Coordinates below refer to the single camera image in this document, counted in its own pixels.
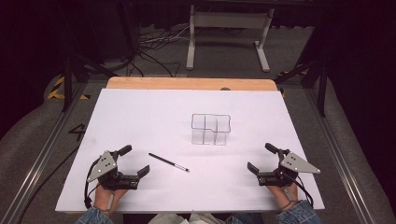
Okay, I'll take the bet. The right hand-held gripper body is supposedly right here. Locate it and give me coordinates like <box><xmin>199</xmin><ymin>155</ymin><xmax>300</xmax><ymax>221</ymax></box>
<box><xmin>256</xmin><ymin>148</ymin><xmax>321</xmax><ymax>189</ymax></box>

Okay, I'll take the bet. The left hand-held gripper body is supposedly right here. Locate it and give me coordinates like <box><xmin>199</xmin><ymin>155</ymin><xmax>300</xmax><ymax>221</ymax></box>
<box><xmin>86</xmin><ymin>150</ymin><xmax>140</xmax><ymax>191</ymax></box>

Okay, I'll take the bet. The person's left hand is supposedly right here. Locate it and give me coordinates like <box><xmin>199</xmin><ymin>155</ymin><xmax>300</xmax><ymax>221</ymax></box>
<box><xmin>93</xmin><ymin>183</ymin><xmax>129</xmax><ymax>217</ymax></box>

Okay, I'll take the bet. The person's right hand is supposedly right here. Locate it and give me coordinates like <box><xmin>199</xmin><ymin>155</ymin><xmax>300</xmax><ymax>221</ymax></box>
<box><xmin>266</xmin><ymin>182</ymin><xmax>300</xmax><ymax>213</ymax></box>

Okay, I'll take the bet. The black pen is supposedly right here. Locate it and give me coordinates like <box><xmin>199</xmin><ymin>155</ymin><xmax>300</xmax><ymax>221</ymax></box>
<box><xmin>148</xmin><ymin>152</ymin><xmax>191</xmax><ymax>173</ymax></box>

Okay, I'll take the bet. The white table cover sheet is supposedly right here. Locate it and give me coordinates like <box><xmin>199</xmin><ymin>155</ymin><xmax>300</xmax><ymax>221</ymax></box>
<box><xmin>54</xmin><ymin>88</ymin><xmax>326</xmax><ymax>215</ymax></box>

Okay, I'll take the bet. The clear acrylic compartment organizer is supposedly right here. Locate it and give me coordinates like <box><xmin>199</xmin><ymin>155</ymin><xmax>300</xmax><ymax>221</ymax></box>
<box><xmin>191</xmin><ymin>113</ymin><xmax>233</xmax><ymax>147</ymax></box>

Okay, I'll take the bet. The black tripod stand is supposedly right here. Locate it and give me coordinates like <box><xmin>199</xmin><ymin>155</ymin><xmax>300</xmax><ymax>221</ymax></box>
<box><xmin>273</xmin><ymin>18</ymin><xmax>332</xmax><ymax>118</ymax></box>
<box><xmin>59</xmin><ymin>43</ymin><xmax>120</xmax><ymax>114</ymax></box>

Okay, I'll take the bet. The wooden table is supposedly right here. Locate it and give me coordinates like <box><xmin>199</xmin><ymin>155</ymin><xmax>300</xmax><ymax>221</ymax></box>
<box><xmin>106</xmin><ymin>76</ymin><xmax>279</xmax><ymax>92</ymax></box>

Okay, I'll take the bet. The yellow black floor tape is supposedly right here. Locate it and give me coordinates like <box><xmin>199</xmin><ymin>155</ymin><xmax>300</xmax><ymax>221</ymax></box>
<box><xmin>47</xmin><ymin>76</ymin><xmax>92</xmax><ymax>101</ymax></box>

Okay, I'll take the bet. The white metal stand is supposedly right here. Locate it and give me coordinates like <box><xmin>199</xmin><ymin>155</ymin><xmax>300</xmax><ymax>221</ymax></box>
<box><xmin>185</xmin><ymin>4</ymin><xmax>276</xmax><ymax>74</ymax></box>

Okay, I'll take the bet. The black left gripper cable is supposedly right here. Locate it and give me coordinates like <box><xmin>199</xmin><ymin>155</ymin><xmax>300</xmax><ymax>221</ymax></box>
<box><xmin>83</xmin><ymin>157</ymin><xmax>104</xmax><ymax>210</ymax></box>

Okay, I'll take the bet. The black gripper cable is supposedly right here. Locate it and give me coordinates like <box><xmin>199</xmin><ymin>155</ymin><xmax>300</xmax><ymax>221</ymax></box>
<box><xmin>289</xmin><ymin>172</ymin><xmax>315</xmax><ymax>208</ymax></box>
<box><xmin>83</xmin><ymin>157</ymin><xmax>104</xmax><ymax>210</ymax></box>

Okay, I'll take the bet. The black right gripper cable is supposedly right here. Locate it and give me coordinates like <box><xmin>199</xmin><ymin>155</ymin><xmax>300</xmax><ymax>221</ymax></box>
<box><xmin>289</xmin><ymin>172</ymin><xmax>315</xmax><ymax>208</ymax></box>

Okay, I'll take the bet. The aluminium floor rail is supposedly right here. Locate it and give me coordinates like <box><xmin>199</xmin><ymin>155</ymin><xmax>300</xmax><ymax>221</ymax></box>
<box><xmin>302</xmin><ymin>87</ymin><xmax>380</xmax><ymax>224</ymax></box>
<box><xmin>0</xmin><ymin>81</ymin><xmax>90</xmax><ymax>224</ymax></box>

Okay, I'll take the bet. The black floor cable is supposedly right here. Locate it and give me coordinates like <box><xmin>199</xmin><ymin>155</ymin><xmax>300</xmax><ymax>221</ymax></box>
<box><xmin>16</xmin><ymin>145</ymin><xmax>80</xmax><ymax>224</ymax></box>

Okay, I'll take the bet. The bundle of floor cables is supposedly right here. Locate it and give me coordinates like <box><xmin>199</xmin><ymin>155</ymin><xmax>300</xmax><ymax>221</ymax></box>
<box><xmin>128</xmin><ymin>25</ymin><xmax>191</xmax><ymax>78</ymax></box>

